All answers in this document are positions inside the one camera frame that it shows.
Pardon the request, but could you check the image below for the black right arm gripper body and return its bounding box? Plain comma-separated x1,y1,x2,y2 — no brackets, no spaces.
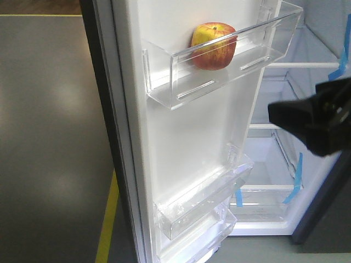
315,78,350,150

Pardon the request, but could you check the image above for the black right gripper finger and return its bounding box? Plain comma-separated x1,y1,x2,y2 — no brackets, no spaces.
268,94,341,156

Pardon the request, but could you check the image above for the red yellow apple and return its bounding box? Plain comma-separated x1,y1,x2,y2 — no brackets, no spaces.
190,22,237,71

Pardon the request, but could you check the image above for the fridge body interior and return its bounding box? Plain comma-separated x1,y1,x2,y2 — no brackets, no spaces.
230,1,350,236

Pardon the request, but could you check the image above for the closed dark fridge door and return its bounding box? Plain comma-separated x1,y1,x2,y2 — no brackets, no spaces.
291,150,350,253

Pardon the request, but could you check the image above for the upper clear door bin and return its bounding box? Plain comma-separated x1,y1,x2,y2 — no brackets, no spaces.
143,1,303,110

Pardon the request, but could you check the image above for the clear door bin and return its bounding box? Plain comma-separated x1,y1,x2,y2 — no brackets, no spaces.
158,209,236,262
143,1,303,110
154,143,254,240

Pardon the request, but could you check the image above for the middle clear door bin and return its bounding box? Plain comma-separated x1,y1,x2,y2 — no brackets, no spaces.
154,143,254,240

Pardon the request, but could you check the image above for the lower clear door bin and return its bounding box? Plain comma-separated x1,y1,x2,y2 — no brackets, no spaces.
158,209,236,262

